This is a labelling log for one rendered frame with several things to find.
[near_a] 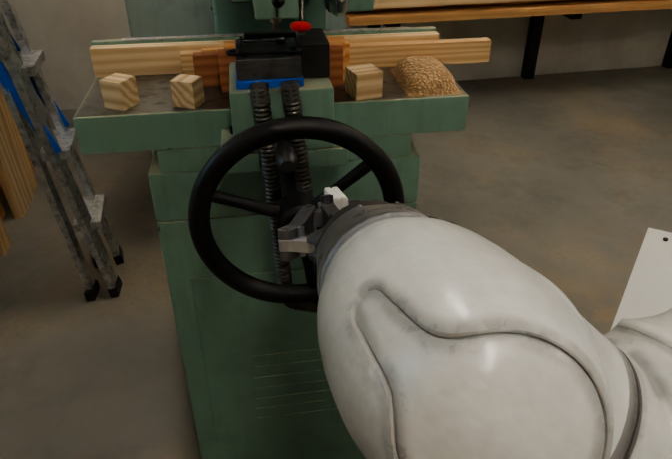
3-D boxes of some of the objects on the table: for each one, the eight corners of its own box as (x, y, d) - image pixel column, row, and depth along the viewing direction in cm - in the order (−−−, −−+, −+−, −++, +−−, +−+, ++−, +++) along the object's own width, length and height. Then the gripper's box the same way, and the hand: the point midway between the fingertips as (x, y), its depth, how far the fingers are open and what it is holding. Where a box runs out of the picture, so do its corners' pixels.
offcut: (104, 107, 89) (98, 80, 87) (121, 99, 92) (115, 72, 89) (124, 111, 88) (118, 83, 85) (140, 103, 91) (135, 75, 88)
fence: (97, 74, 102) (90, 42, 99) (99, 71, 103) (92, 39, 100) (434, 58, 110) (436, 28, 107) (431, 55, 111) (434, 25, 108)
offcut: (370, 88, 96) (371, 62, 94) (382, 97, 92) (383, 71, 90) (344, 91, 95) (345, 66, 92) (356, 101, 91) (356, 75, 89)
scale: (121, 40, 100) (121, 40, 100) (122, 38, 101) (122, 38, 101) (409, 29, 106) (409, 28, 106) (407, 27, 107) (407, 26, 107)
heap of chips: (408, 97, 93) (410, 74, 91) (388, 68, 104) (389, 47, 102) (463, 94, 94) (466, 71, 92) (437, 66, 105) (439, 45, 104)
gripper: (472, 201, 39) (390, 161, 63) (276, 217, 38) (266, 170, 61) (472, 307, 41) (392, 230, 64) (284, 327, 39) (272, 240, 62)
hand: (336, 206), depth 59 cm, fingers closed
